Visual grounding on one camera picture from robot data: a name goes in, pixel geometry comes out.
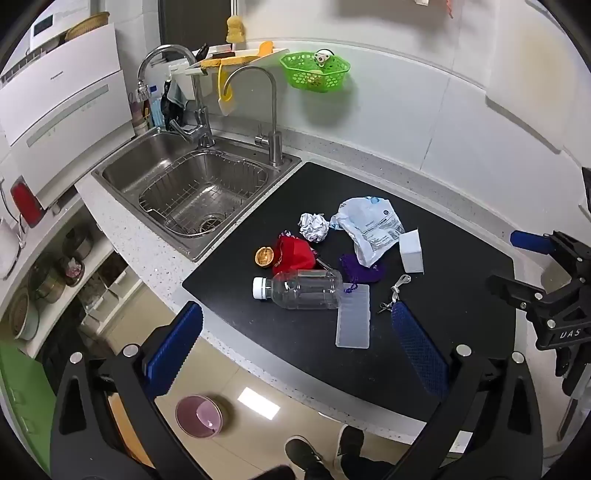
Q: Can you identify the cup with utensils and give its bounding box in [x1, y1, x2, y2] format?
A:
[131, 95, 153, 136]

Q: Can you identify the small white box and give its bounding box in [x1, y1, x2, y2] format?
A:
[398, 229, 426, 274]

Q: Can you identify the red cloth pouch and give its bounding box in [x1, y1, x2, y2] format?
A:
[270, 232, 318, 274]

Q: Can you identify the white hanging caddy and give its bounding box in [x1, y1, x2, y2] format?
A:
[168, 62, 208, 100]

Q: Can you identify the black rubber glove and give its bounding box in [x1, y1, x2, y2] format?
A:
[164, 80, 188, 125]

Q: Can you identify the white lanyard with key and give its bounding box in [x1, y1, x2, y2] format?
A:
[376, 274, 411, 315]

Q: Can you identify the green plastic basket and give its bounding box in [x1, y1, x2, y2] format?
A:
[279, 50, 352, 94]

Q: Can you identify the wire drain basket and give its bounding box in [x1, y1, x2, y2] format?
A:
[139, 151, 271, 237]

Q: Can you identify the green kitchen cabinet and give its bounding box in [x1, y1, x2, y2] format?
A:
[0, 342, 58, 462]

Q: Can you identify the slim gooseneck faucet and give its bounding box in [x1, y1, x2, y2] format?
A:
[223, 65, 284, 168]

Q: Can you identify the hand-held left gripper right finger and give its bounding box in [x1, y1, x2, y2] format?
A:
[388, 301, 543, 480]

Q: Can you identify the grey dish cloth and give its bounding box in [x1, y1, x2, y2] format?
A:
[167, 80, 190, 109]

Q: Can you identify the white toaster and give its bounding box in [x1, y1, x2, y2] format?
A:
[0, 217, 21, 281]

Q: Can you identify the black power cable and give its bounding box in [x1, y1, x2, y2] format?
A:
[2, 185, 28, 252]

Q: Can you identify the yellow loofah sponge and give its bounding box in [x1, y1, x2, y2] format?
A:
[225, 15, 247, 44]

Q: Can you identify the yellow scouring sponge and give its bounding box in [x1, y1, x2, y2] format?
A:
[203, 53, 257, 68]

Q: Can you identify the red kettle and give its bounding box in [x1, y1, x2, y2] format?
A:
[10, 176, 47, 229]

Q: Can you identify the yellow white scraper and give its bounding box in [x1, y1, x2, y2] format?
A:
[217, 60, 238, 116]

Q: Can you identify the white storage bin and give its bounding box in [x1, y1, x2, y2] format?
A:
[104, 265, 141, 298]
[78, 288, 116, 324]

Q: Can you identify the black counter mat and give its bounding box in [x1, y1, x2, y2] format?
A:
[181, 161, 517, 423]

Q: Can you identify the pale green colander bowl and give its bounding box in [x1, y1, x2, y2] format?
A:
[7, 288, 41, 341]

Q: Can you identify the white wall shelf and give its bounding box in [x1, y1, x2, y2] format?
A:
[185, 44, 291, 75]

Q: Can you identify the translucent plastic case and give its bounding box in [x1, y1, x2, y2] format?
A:
[335, 283, 371, 349]

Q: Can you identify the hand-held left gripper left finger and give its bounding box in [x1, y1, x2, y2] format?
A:
[50, 301, 218, 480]

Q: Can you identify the purple mesh bag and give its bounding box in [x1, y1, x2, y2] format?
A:
[339, 253, 386, 296]

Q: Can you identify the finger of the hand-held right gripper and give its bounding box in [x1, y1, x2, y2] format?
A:
[488, 274, 573, 324]
[510, 229, 591, 301]

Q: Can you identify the person's left black shoe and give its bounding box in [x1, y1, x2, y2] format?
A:
[285, 436, 324, 472]

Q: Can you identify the white printed plastic bag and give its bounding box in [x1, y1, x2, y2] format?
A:
[330, 197, 406, 268]

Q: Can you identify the stainless steel sink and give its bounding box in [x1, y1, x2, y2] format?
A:
[91, 127, 303, 263]

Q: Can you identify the person's right black shoe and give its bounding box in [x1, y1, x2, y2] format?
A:
[333, 425, 365, 472]

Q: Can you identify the steel pot with glass lid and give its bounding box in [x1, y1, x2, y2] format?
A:
[28, 265, 65, 304]

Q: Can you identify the pink trash bin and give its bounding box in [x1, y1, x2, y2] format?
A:
[174, 394, 223, 437]

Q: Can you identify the tall chrome faucet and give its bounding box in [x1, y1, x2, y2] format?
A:
[135, 44, 217, 148]

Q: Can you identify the foil ball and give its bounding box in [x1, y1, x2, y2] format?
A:
[298, 212, 330, 244]

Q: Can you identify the white countertop dishwasher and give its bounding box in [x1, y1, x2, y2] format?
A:
[0, 21, 134, 210]

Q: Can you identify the wicker basket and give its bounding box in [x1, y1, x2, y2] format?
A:
[65, 13, 112, 42]

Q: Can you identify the blue bottle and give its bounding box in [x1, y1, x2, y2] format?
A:
[150, 90, 167, 130]

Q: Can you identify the steel pot with black knob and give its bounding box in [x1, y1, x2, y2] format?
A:
[61, 226, 93, 259]

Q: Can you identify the white open shelf unit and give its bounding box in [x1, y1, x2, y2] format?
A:
[0, 203, 144, 356]

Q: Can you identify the bowl with red contents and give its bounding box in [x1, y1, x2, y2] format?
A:
[59, 257, 86, 288]

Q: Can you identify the dark window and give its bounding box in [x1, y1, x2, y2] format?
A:
[159, 0, 234, 47]

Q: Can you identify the clear plastic bottle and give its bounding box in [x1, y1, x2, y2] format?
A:
[252, 269, 345, 311]

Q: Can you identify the person's black shoe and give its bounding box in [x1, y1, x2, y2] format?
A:
[333, 425, 365, 472]
[285, 436, 324, 472]

